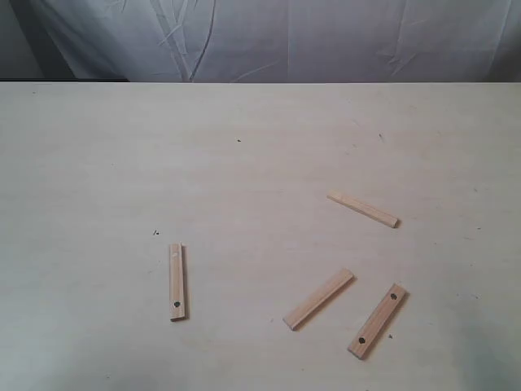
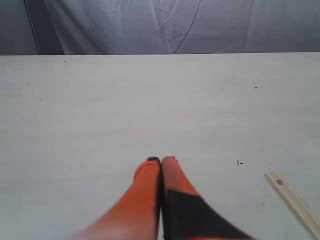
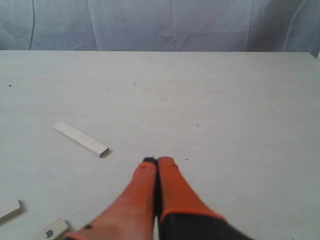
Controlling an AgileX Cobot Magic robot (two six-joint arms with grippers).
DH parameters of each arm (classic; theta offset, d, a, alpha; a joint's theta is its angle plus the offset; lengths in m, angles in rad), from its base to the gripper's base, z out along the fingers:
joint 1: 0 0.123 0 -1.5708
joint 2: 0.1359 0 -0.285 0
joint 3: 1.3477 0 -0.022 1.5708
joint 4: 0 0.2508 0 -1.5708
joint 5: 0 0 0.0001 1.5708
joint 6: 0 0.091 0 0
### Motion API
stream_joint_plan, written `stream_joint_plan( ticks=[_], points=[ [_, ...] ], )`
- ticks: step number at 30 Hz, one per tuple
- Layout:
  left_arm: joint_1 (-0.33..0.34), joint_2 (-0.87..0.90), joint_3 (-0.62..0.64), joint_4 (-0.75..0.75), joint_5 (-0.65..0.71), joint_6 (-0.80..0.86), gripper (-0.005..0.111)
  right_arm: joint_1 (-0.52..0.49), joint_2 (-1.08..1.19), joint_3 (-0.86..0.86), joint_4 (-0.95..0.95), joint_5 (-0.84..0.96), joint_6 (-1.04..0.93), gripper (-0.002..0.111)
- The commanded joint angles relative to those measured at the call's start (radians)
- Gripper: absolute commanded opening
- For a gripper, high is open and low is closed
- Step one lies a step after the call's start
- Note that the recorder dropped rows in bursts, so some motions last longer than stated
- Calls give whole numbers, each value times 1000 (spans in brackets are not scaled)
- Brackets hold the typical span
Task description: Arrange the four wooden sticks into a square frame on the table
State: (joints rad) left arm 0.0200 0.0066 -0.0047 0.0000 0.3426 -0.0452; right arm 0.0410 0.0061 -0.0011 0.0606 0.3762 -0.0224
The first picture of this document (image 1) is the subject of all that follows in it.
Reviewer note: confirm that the plain wooden stick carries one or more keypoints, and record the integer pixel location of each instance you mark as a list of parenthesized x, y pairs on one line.
[(296, 318), (365, 209)]

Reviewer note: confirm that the white backdrop cloth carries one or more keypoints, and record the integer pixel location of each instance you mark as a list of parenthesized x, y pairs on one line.
[(261, 41)]

